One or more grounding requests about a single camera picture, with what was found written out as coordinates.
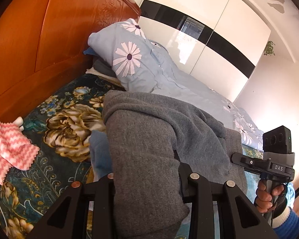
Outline grey sweatshirt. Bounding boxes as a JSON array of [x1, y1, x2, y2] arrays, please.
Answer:
[[102, 91, 247, 238]]

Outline right hand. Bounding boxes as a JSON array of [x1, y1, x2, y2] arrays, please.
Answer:
[[254, 180, 287, 217]]

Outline blue sleeve cuff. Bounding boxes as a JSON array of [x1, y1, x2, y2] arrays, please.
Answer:
[[272, 184, 299, 239]]

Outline folded blue garment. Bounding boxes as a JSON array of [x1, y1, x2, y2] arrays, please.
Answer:
[[89, 130, 112, 182]]

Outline pink white zigzag cloth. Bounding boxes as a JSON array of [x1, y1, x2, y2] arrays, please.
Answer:
[[0, 117, 40, 185]]

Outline blue floral bed blanket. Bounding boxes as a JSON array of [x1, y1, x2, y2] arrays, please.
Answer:
[[0, 74, 132, 238]]

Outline green hanging plant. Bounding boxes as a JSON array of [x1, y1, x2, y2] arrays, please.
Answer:
[[263, 40, 275, 56]]

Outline white black sliding wardrobe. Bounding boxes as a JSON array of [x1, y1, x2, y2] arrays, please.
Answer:
[[140, 0, 270, 101]]

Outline orange wooden headboard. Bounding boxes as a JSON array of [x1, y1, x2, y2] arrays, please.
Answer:
[[0, 0, 140, 122]]

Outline light blue daisy duvet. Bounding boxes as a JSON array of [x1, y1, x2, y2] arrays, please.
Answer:
[[84, 18, 263, 151]]

